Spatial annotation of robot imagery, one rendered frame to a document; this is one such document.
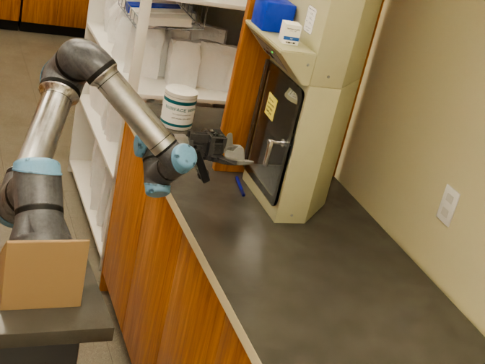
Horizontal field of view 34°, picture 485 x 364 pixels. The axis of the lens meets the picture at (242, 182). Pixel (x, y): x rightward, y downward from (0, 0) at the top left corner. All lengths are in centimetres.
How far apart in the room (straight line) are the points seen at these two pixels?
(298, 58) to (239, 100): 46
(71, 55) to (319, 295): 95
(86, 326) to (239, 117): 111
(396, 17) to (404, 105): 31
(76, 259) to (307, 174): 90
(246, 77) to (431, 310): 99
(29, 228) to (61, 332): 25
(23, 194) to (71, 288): 25
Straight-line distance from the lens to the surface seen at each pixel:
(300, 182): 250
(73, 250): 188
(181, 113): 307
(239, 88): 270
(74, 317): 193
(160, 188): 225
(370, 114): 287
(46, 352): 200
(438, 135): 253
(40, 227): 189
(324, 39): 233
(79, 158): 477
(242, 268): 225
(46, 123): 217
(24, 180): 194
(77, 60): 217
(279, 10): 246
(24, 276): 189
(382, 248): 258
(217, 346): 226
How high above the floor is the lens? 207
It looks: 24 degrees down
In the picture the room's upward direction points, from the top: 13 degrees clockwise
